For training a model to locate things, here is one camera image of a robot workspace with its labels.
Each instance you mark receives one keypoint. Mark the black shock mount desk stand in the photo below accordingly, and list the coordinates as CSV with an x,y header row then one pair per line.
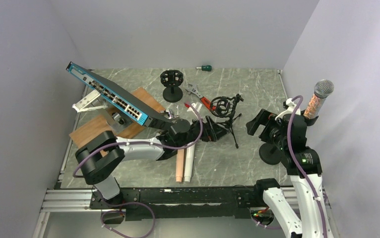
x,y
172,79

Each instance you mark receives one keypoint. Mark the green stubby screwdriver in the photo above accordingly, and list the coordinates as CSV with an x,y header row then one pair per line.
x,y
204,68

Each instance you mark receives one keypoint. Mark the blue black network switch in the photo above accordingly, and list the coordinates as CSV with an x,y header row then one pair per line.
x,y
122,99

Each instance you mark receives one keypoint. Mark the sprinkle pattern silver microphone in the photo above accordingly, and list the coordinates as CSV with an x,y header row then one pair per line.
x,y
322,90

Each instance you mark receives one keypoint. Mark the wooden board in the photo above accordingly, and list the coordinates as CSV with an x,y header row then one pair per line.
x,y
98,124

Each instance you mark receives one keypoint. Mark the black round base clip stand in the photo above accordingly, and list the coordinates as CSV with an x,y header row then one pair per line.
x,y
293,135

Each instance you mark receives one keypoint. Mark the white microphone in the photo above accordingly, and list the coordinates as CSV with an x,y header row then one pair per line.
x,y
189,163

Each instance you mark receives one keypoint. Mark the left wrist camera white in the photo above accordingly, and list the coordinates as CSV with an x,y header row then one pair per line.
x,y
193,107

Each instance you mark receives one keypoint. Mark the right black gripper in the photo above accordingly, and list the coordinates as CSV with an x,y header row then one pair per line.
x,y
263,117

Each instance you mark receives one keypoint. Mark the silver metal clamp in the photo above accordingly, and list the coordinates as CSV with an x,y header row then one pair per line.
x,y
167,113

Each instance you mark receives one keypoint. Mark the black mini tripod stand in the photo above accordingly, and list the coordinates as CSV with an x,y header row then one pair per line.
x,y
225,107

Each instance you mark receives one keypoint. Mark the white bracket stand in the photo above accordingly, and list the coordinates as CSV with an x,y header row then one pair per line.
x,y
90,102

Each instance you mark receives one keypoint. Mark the grey metal mount block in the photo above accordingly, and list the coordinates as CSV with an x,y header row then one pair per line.
x,y
118,121

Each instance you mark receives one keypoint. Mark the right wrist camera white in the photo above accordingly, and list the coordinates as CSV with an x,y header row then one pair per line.
x,y
290,106

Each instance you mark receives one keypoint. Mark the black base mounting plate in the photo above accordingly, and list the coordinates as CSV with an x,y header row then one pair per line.
x,y
183,202

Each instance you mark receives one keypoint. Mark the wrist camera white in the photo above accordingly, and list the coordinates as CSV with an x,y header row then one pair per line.
x,y
193,107
290,106

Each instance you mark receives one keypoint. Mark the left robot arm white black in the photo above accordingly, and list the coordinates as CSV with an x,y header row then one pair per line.
x,y
99,157

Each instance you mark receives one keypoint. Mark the red handled adjustable wrench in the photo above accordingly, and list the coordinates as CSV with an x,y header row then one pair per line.
x,y
192,89

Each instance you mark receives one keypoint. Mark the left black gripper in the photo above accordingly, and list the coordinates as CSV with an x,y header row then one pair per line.
x,y
213,132

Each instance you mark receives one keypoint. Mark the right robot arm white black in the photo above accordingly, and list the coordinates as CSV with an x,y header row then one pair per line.
x,y
311,221

